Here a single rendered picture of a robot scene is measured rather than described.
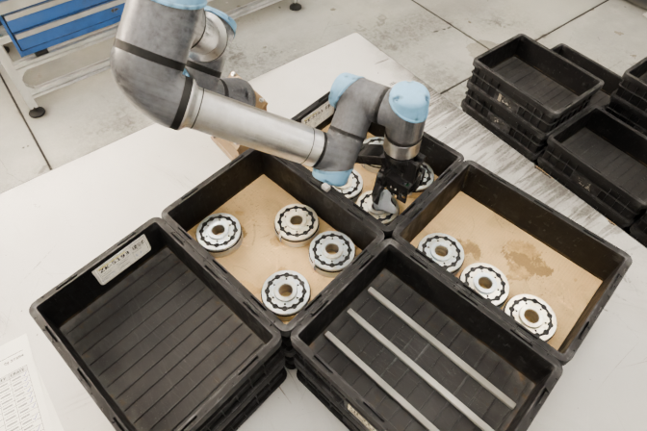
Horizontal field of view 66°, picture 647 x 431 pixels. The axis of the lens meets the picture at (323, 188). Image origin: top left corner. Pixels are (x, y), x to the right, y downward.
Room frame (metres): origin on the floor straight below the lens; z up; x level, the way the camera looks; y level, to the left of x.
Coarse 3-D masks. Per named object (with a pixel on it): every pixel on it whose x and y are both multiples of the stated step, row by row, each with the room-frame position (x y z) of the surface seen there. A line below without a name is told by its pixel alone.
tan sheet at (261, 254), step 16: (240, 192) 0.75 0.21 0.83; (256, 192) 0.75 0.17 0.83; (272, 192) 0.75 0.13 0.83; (224, 208) 0.71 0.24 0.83; (240, 208) 0.71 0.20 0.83; (256, 208) 0.71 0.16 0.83; (272, 208) 0.71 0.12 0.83; (256, 224) 0.66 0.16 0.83; (272, 224) 0.66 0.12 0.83; (320, 224) 0.66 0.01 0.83; (256, 240) 0.61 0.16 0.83; (272, 240) 0.61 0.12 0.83; (240, 256) 0.57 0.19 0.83; (256, 256) 0.57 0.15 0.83; (272, 256) 0.57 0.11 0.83; (288, 256) 0.57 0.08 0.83; (304, 256) 0.57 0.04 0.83; (240, 272) 0.53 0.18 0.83; (256, 272) 0.53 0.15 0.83; (272, 272) 0.53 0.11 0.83; (304, 272) 0.53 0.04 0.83; (256, 288) 0.49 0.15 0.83; (320, 288) 0.49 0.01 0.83
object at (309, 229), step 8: (288, 208) 0.68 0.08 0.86; (296, 208) 0.69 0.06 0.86; (304, 208) 0.69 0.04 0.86; (280, 216) 0.66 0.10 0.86; (312, 216) 0.66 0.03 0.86; (280, 224) 0.64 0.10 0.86; (312, 224) 0.64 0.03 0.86; (280, 232) 0.62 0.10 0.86; (288, 232) 0.62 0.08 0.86; (296, 232) 0.62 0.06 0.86; (304, 232) 0.62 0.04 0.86; (312, 232) 0.62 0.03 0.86; (296, 240) 0.60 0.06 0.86
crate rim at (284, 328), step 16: (240, 160) 0.77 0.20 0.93; (304, 176) 0.72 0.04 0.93; (192, 192) 0.68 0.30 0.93; (320, 192) 0.68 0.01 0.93; (176, 224) 0.59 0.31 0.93; (368, 224) 0.59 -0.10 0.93; (192, 240) 0.55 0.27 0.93; (208, 256) 0.51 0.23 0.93; (224, 272) 0.48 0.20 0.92; (240, 288) 0.44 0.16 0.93; (256, 304) 0.41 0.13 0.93; (272, 320) 0.37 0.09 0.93; (288, 336) 0.35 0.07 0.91
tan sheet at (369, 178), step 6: (312, 168) 0.83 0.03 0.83; (354, 168) 0.83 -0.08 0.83; (360, 168) 0.83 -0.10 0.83; (360, 174) 0.81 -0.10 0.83; (366, 174) 0.81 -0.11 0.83; (372, 174) 0.81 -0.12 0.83; (366, 180) 0.79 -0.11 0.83; (372, 180) 0.79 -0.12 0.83; (366, 186) 0.77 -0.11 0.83; (372, 186) 0.77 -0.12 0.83; (396, 198) 0.73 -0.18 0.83; (408, 198) 0.73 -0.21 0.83; (414, 198) 0.73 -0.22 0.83; (402, 204) 0.72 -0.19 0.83; (408, 204) 0.72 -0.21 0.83; (402, 210) 0.70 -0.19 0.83
